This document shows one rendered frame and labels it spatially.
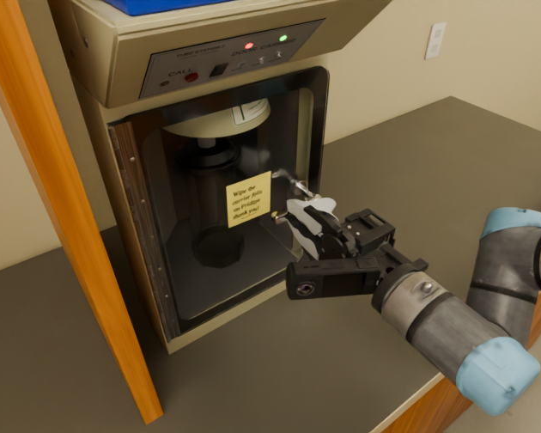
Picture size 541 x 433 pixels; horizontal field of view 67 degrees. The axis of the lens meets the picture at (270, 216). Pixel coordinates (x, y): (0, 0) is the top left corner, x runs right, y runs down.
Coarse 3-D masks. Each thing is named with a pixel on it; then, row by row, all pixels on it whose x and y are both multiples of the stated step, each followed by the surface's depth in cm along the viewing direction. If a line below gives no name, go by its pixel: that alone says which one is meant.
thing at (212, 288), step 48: (240, 96) 51; (288, 96) 56; (144, 144) 47; (192, 144) 51; (240, 144) 55; (288, 144) 60; (192, 192) 55; (288, 192) 66; (192, 240) 59; (240, 240) 66; (288, 240) 73; (192, 288) 65; (240, 288) 72
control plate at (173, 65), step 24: (312, 24) 42; (192, 48) 36; (216, 48) 38; (240, 48) 40; (264, 48) 43; (288, 48) 46; (168, 72) 39; (192, 72) 41; (240, 72) 47; (144, 96) 42
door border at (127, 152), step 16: (128, 128) 45; (128, 144) 46; (128, 160) 47; (128, 176) 48; (128, 192) 49; (144, 192) 50; (144, 208) 52; (144, 224) 53; (144, 240) 54; (144, 256) 55; (160, 256) 57; (160, 272) 59; (160, 288) 61; (160, 304) 62; (176, 320) 67; (176, 336) 69
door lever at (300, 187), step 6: (300, 186) 66; (306, 186) 68; (300, 192) 67; (306, 192) 65; (312, 192) 65; (306, 198) 63; (312, 198) 63; (318, 198) 64; (282, 210) 61; (288, 210) 61; (276, 216) 60; (282, 216) 60; (288, 216) 61; (276, 222) 61; (282, 222) 61
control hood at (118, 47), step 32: (96, 0) 35; (256, 0) 35; (288, 0) 36; (320, 0) 39; (352, 0) 41; (384, 0) 45; (96, 32) 33; (128, 32) 30; (160, 32) 32; (192, 32) 34; (224, 32) 36; (256, 32) 39; (320, 32) 46; (352, 32) 50; (96, 64) 37; (128, 64) 34; (128, 96) 40
